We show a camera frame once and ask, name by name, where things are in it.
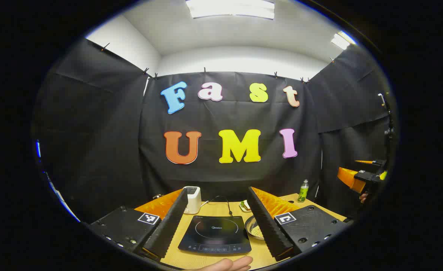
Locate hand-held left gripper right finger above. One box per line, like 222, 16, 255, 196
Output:
247, 186, 349, 262

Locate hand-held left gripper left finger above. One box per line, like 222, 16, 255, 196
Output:
88, 187, 189, 260

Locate stainless steel pot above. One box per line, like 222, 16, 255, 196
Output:
244, 215, 265, 241

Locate black induction cooktop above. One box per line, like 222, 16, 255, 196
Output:
178, 215, 252, 256

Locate white toaster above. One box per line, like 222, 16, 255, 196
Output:
183, 186, 202, 215

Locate black equipment stand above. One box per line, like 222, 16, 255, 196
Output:
378, 93, 396, 166

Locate green drink bottle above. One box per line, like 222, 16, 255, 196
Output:
297, 179, 309, 203

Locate black backdrop cloth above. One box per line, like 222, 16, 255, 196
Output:
32, 38, 395, 224

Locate small ceiling light panel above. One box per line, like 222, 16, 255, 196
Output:
331, 31, 357, 50

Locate large ceiling light panel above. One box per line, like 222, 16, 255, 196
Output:
186, 0, 275, 20

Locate black power cable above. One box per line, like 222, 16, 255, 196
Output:
206, 196, 233, 217

